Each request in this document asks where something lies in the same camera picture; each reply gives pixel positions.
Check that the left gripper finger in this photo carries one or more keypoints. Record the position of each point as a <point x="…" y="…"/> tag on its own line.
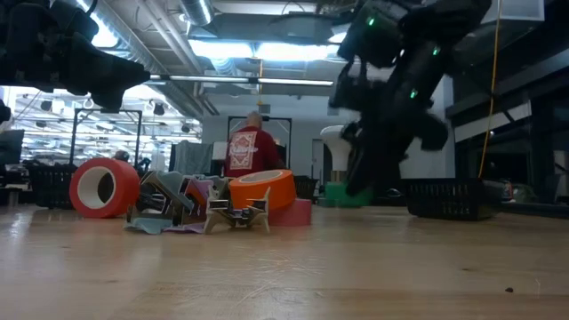
<point x="106" y="98"/>
<point x="102" y="71"/>

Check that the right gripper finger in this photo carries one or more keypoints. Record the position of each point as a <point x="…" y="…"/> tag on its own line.
<point x="387" y="160"/>
<point x="358" y="178"/>

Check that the green tape roll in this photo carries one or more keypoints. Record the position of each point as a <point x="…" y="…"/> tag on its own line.
<point x="333" y="195"/>

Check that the pink tape roll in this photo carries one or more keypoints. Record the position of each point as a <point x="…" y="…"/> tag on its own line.
<point x="293" y="215"/>

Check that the red tape roll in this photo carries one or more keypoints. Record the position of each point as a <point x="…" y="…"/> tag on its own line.
<point x="126" y="186"/>

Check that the orange tape roll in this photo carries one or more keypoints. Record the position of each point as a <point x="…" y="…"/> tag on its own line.
<point x="266" y="191"/>

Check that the purple staple remover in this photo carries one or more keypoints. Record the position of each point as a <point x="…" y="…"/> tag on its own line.
<point x="184" y="229"/>

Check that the grey staple remover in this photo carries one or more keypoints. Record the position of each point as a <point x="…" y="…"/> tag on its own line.
<point x="211" y="220"/>

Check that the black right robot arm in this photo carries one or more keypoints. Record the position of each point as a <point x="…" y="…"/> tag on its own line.
<point x="400" y="26"/>

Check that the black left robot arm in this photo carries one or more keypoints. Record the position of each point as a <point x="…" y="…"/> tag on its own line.
<point x="11" y="40"/>

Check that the white mushroom lamp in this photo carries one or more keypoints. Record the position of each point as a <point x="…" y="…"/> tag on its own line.
<point x="335" y="142"/>

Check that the person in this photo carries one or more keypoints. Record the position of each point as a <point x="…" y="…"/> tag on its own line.
<point x="121" y="155"/>
<point x="253" y="151"/>

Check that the grey cloth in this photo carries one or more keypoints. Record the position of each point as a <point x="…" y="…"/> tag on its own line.
<point x="191" y="157"/>

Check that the dark monitor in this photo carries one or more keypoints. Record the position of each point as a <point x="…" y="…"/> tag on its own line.
<point x="11" y="146"/>

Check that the long light bar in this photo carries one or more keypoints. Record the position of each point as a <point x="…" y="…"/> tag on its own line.
<point x="213" y="79"/>

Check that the small white-shade lamp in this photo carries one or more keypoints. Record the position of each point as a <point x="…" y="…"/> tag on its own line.
<point x="218" y="150"/>

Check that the black gantry frame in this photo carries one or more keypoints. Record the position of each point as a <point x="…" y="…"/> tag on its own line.
<point x="106" y="110"/>
<point x="275" y="118"/>

